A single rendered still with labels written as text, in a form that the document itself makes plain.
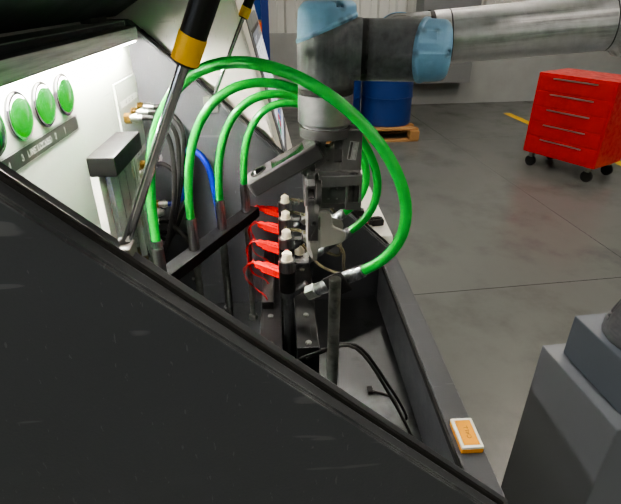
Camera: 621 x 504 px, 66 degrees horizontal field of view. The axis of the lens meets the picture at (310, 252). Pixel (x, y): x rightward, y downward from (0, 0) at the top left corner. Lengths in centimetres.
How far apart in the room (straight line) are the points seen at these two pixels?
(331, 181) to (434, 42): 22
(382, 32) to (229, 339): 41
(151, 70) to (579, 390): 105
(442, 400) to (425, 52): 49
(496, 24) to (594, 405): 72
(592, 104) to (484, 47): 404
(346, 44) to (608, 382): 80
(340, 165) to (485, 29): 28
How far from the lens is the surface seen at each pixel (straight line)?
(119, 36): 87
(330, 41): 63
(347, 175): 68
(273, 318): 87
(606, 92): 475
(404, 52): 64
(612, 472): 118
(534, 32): 80
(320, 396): 46
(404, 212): 57
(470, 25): 78
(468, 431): 74
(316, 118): 65
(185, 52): 35
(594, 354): 113
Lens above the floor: 150
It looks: 29 degrees down
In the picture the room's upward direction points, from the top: straight up
